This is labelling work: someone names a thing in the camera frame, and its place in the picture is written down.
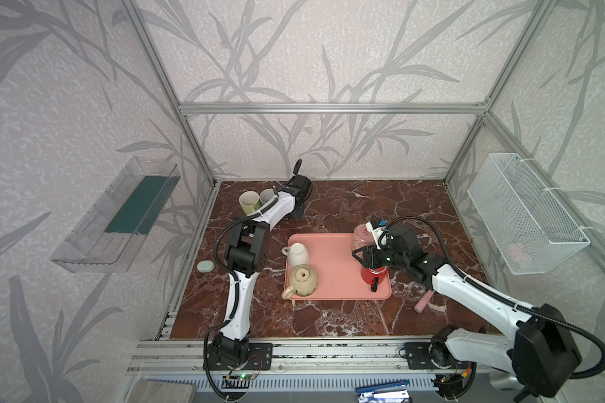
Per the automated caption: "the red mug black handle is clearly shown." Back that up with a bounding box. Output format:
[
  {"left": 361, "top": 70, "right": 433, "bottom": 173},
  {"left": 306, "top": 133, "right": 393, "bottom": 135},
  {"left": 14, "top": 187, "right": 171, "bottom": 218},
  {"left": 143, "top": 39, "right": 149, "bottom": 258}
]
[{"left": 361, "top": 267, "right": 388, "bottom": 292}]

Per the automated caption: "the blue polka dot mug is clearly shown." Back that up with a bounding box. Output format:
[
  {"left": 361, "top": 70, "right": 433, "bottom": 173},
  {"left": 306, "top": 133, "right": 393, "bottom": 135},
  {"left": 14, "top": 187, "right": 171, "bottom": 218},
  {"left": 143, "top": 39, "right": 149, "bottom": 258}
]
[{"left": 259, "top": 188, "right": 276, "bottom": 206}]

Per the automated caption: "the light green ceramic mug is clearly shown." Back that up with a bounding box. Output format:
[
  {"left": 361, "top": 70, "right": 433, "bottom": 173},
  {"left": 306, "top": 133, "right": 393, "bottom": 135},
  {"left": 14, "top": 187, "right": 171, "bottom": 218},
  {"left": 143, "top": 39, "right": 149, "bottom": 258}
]
[{"left": 238, "top": 191, "right": 262, "bottom": 216}]

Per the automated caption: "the cream speckled squat mug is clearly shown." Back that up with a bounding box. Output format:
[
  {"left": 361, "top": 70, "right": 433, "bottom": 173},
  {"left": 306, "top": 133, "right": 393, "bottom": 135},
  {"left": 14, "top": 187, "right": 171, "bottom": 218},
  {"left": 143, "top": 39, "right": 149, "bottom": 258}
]
[{"left": 281, "top": 265, "right": 319, "bottom": 300}]

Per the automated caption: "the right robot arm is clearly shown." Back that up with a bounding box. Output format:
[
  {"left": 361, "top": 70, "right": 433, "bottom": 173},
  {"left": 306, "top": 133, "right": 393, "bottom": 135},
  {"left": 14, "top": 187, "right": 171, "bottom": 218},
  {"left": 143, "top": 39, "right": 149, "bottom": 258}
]
[{"left": 352, "top": 216, "right": 605, "bottom": 402}]

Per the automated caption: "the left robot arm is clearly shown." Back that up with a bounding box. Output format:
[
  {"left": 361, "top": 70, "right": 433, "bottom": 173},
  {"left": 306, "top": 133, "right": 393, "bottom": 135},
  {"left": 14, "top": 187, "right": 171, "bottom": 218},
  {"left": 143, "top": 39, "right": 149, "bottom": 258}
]
[{"left": 203, "top": 160, "right": 312, "bottom": 370}]

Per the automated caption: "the pink ghost pattern mug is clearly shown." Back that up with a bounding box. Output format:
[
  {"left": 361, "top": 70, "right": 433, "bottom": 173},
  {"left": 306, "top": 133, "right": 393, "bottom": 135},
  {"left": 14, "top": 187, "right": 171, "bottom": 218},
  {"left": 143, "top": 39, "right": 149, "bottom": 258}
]
[{"left": 351, "top": 224, "right": 375, "bottom": 251}]

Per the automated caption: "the white ceramic mug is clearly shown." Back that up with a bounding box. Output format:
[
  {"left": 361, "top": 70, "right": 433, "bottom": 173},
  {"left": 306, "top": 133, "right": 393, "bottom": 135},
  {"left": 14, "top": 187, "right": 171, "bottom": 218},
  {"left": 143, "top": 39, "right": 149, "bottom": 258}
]
[{"left": 282, "top": 243, "right": 310, "bottom": 269}]

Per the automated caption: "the pink plastic tray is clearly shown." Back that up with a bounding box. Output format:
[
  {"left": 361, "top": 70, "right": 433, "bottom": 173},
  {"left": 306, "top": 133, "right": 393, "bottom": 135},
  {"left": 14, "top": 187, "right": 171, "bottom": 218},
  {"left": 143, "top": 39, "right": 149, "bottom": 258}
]
[{"left": 288, "top": 233, "right": 392, "bottom": 301}]

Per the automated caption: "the pink item in basket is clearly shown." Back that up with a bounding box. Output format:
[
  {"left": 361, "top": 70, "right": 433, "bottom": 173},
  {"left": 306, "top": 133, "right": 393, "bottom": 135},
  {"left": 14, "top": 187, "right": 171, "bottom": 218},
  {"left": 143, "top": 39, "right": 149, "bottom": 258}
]
[{"left": 507, "top": 242, "right": 531, "bottom": 265}]

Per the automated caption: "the pale green soap-shaped object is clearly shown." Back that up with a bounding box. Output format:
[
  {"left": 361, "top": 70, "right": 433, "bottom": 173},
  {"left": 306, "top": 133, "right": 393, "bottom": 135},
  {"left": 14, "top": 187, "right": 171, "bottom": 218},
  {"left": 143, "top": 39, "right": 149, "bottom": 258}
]
[{"left": 196, "top": 260, "right": 215, "bottom": 273}]

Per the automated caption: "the blue stapler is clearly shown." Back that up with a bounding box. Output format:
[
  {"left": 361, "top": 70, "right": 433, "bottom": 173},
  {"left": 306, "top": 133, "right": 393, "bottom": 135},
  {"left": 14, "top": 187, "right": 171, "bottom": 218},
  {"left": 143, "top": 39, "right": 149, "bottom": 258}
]
[{"left": 356, "top": 381, "right": 412, "bottom": 403}]

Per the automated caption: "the white wire mesh basket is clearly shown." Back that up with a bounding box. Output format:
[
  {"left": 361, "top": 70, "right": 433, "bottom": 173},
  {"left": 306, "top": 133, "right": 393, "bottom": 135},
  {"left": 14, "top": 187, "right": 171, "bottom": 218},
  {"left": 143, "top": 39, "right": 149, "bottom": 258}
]
[{"left": 468, "top": 153, "right": 591, "bottom": 275}]

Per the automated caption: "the clear plastic wall bin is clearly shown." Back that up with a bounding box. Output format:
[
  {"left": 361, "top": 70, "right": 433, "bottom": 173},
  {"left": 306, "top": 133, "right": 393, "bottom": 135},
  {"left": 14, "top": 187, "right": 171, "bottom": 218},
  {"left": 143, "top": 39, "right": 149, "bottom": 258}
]
[{"left": 50, "top": 157, "right": 181, "bottom": 274}]

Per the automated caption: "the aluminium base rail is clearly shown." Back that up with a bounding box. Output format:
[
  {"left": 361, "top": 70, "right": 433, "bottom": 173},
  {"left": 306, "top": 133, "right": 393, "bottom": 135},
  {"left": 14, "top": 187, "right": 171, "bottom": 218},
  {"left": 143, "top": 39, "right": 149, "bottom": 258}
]
[{"left": 126, "top": 336, "right": 468, "bottom": 392}]

